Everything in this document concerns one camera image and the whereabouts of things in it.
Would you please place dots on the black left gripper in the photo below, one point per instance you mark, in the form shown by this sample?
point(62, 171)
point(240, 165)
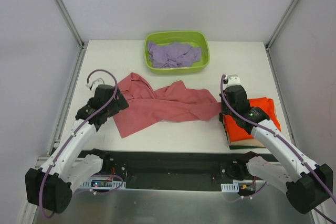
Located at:
point(119, 102)

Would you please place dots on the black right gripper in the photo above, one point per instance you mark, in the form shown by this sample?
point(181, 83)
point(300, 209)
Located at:
point(223, 109)

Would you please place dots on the pink t-shirt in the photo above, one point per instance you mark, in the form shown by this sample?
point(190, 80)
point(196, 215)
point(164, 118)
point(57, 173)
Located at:
point(173, 103)

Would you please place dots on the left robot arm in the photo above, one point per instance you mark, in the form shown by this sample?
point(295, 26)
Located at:
point(53, 184)

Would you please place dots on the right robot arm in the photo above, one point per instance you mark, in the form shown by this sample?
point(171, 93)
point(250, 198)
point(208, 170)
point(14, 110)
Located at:
point(305, 183)

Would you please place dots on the orange folded t-shirt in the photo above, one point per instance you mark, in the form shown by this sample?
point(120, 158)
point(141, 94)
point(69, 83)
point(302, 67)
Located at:
point(266, 104)

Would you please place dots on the beige folded t-shirt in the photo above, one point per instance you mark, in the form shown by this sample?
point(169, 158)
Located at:
point(240, 138)

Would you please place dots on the lilac crumpled t-shirt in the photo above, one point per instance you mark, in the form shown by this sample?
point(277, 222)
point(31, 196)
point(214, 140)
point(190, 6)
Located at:
point(174, 55)

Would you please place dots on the green plastic basin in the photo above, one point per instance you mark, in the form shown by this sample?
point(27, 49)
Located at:
point(194, 38)

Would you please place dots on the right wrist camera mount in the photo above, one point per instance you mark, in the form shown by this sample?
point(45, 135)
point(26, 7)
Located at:
point(232, 80)

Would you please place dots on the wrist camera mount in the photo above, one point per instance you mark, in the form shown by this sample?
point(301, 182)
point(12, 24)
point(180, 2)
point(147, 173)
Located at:
point(93, 84)
point(232, 80)

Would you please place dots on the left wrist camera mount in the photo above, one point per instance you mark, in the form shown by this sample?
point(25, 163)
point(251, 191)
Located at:
point(93, 84)

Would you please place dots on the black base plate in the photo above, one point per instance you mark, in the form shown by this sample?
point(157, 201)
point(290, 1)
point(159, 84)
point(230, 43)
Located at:
point(170, 171)

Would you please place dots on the right slotted cable duct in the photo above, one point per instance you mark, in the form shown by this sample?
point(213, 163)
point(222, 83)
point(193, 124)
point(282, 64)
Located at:
point(230, 188)

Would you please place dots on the slotted cable duct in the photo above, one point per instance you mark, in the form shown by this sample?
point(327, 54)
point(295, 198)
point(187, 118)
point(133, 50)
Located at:
point(103, 184)
point(230, 188)

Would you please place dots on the left slotted cable duct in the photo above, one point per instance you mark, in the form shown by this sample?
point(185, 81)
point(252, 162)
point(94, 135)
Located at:
point(103, 184)

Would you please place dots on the aluminium front rail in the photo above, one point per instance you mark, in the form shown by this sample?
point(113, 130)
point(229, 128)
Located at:
point(42, 160)

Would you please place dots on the left aluminium frame post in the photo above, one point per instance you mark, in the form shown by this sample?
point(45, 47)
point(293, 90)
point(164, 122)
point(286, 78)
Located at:
point(69, 22)

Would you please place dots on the aluminium frame post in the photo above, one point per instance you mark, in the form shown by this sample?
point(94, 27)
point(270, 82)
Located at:
point(69, 22)
point(280, 26)

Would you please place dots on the right aluminium frame post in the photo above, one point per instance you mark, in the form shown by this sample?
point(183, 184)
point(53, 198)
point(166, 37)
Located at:
point(280, 26)

